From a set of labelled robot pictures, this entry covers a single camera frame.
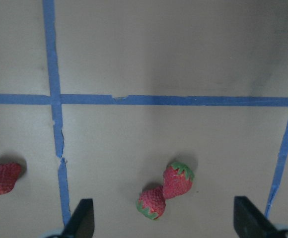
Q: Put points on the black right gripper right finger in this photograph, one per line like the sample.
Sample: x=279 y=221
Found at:
x=249 y=222

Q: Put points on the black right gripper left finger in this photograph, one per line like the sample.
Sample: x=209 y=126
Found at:
x=81 y=224

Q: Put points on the strawberry with green cap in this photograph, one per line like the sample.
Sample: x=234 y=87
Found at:
x=177 y=180

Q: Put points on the small red strawberry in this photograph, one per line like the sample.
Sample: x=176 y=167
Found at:
x=151 y=203

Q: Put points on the strawberry lying sideways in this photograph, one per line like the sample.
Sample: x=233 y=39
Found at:
x=9 y=174

